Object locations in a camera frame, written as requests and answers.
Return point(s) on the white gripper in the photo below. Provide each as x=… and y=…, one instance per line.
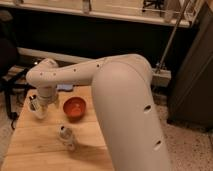
x=48, y=95

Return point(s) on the orange ceramic bowl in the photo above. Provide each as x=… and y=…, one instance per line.
x=74, y=108

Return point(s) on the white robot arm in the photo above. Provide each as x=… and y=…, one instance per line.
x=123, y=102

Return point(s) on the blue sponge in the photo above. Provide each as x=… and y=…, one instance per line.
x=65, y=87

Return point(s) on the white cup with contents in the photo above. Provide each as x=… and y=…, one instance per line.
x=35, y=107

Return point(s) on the clear plastic bottle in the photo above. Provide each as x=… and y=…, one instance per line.
x=67, y=137

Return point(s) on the black office chair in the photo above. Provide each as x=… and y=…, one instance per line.
x=9, y=57

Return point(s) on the white baseboard ledge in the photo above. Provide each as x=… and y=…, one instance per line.
x=161, y=78

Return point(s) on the metal pole stand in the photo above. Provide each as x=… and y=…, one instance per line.
x=159, y=65

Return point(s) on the dark cabinet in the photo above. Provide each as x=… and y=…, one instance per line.
x=191, y=96

